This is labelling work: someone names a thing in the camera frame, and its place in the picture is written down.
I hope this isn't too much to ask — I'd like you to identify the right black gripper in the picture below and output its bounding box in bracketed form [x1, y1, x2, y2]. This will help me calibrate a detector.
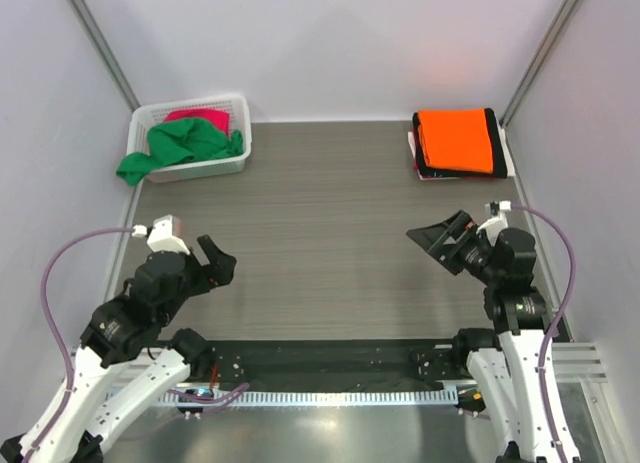
[407, 209, 503, 286]

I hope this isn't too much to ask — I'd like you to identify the orange t shirt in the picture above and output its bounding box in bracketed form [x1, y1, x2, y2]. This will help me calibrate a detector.
[417, 108, 494, 174]

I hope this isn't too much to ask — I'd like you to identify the white plastic basket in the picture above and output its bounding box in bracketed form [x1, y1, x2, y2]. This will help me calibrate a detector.
[126, 93, 252, 184]

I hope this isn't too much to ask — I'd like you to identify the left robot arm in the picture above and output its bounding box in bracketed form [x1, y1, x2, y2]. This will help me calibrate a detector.
[1, 235, 237, 462]

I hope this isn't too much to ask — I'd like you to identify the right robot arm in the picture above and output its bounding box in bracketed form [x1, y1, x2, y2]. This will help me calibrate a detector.
[406, 201, 582, 462]

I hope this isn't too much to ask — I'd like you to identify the folded pink t shirt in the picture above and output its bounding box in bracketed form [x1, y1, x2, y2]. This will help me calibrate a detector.
[407, 131, 421, 178]

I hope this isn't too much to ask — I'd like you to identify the folded black t shirt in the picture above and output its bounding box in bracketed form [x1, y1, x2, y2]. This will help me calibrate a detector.
[412, 108, 506, 179]

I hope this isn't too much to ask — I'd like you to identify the folded white t shirt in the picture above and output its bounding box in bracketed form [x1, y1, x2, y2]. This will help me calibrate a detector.
[418, 126, 516, 181]

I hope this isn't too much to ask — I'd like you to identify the green t shirt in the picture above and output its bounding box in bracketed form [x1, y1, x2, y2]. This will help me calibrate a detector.
[116, 117, 244, 186]

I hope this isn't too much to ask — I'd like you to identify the pink t shirt in basket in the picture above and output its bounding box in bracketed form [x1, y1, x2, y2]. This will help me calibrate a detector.
[164, 108, 230, 135]

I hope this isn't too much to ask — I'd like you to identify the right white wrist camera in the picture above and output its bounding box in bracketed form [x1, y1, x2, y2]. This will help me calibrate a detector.
[477, 200, 512, 246]

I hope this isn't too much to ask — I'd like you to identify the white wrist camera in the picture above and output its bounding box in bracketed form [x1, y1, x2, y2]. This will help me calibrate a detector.
[132, 215, 190, 254]
[477, 200, 512, 246]

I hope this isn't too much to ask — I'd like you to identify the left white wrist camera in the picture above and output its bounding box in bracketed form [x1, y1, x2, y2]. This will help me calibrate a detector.
[132, 215, 190, 254]

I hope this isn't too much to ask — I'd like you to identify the white slotted cable duct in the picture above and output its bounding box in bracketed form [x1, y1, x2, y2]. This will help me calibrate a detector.
[154, 388, 459, 407]

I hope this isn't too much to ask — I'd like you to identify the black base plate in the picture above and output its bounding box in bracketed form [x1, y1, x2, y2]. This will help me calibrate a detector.
[212, 339, 472, 393]

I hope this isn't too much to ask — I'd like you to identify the aluminium front rail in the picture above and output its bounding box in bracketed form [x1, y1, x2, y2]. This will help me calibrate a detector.
[69, 342, 608, 384]

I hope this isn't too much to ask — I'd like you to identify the right aluminium frame post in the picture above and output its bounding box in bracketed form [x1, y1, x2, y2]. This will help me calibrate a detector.
[500, 0, 584, 128]

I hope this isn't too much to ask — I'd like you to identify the aluminium frame post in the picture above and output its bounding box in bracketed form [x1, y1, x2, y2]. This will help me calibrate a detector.
[67, 0, 140, 111]
[500, 0, 584, 128]

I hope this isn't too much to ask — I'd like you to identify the left aluminium frame post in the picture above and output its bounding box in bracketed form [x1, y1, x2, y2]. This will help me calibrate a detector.
[67, 0, 140, 111]

